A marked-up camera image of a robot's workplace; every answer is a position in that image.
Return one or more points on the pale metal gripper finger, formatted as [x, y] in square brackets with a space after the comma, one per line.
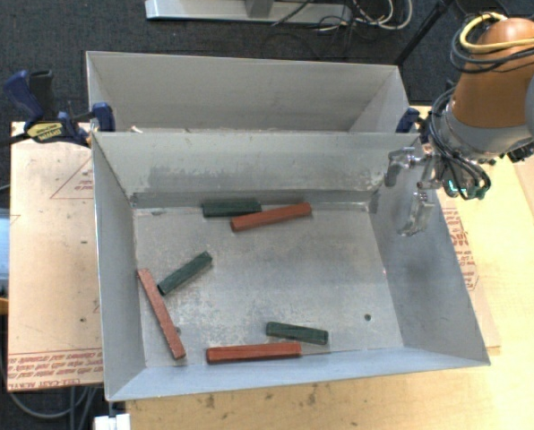
[397, 166]
[417, 215]

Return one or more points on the red-brown flat block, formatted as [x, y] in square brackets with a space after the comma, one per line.
[161, 314]
[253, 353]
[271, 216]

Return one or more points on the grey metal bin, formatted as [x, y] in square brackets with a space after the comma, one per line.
[267, 280]

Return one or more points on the dark green flat block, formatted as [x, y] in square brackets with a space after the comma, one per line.
[230, 208]
[296, 333]
[185, 272]

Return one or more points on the brown cardboard board, red print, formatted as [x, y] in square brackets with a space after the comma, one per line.
[52, 262]

